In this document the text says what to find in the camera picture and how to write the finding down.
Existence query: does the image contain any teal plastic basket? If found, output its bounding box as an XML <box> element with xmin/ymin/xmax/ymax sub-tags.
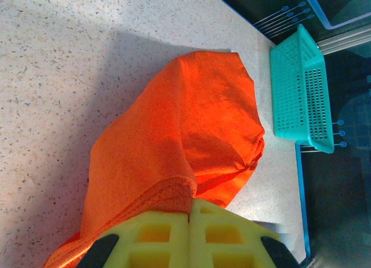
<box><xmin>269</xmin><ymin>23</ymin><xmax>334</xmax><ymax>155</ymax></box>

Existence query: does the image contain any orange t-shirt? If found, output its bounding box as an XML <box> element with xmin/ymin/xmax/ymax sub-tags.
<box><xmin>43</xmin><ymin>50</ymin><xmax>266</xmax><ymax>268</ymax></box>

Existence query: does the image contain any aluminium frame post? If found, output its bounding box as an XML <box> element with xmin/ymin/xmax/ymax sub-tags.
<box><xmin>315</xmin><ymin>27</ymin><xmax>371</xmax><ymax>56</ymax></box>

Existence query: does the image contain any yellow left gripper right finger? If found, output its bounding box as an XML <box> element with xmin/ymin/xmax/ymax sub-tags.
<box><xmin>190</xmin><ymin>198</ymin><xmax>302</xmax><ymax>268</ymax></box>

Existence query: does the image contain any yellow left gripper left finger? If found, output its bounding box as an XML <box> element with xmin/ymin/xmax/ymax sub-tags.
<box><xmin>75</xmin><ymin>209</ymin><xmax>191</xmax><ymax>268</ymax></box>

